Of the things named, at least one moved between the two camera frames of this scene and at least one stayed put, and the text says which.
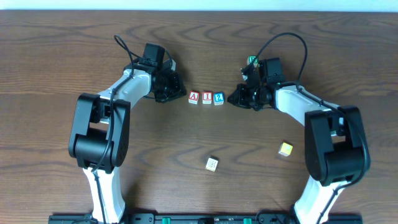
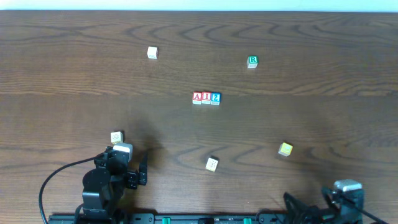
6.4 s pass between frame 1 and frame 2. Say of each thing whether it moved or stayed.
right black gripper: moved
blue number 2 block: moved
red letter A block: moved
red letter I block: stayed
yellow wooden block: stayed
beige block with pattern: stayed
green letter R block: stayed
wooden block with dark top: stayed
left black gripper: moved
